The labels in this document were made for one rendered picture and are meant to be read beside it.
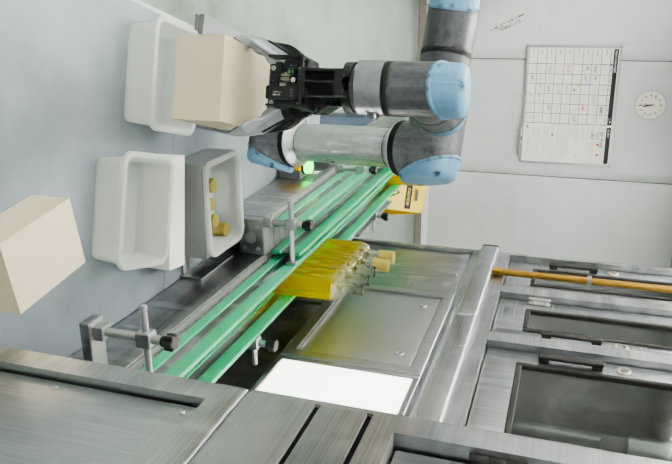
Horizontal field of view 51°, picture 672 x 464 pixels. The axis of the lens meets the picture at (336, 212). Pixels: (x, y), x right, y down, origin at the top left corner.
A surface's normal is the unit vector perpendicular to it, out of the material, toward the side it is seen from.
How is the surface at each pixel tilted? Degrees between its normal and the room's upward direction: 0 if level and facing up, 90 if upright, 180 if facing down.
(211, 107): 90
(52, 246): 0
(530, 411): 90
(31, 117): 0
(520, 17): 90
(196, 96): 90
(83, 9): 0
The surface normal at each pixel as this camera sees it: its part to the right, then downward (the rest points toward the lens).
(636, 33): -0.32, 0.28
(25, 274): 0.95, 0.08
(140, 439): -0.02, -0.96
